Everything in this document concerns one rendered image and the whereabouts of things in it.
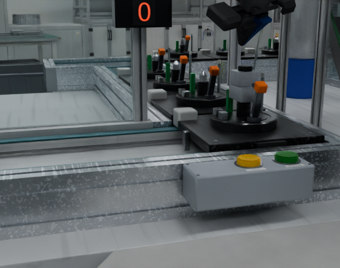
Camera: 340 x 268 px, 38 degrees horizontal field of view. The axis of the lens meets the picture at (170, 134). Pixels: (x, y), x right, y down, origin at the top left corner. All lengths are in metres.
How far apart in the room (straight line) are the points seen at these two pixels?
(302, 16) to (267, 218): 1.18
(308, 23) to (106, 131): 1.07
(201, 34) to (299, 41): 8.88
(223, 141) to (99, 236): 0.29
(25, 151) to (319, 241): 0.60
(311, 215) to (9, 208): 0.51
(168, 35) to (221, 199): 9.71
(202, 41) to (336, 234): 10.07
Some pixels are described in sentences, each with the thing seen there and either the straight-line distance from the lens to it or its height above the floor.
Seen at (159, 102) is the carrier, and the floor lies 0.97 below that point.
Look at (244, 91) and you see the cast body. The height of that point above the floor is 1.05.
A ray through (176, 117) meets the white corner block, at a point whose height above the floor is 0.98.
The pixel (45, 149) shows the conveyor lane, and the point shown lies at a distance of 1.07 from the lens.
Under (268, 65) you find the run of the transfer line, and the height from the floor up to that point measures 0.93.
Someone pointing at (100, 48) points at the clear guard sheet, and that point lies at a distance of 1.10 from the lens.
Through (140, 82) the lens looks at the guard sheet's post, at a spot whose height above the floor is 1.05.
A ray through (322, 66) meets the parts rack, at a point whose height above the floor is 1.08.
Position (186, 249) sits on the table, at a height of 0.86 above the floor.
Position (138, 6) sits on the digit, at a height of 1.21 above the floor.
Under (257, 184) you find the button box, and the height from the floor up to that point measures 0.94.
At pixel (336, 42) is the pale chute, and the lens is 1.15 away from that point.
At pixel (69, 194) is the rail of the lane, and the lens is 0.81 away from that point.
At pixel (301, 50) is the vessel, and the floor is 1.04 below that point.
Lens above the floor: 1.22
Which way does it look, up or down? 15 degrees down
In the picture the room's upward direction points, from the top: straight up
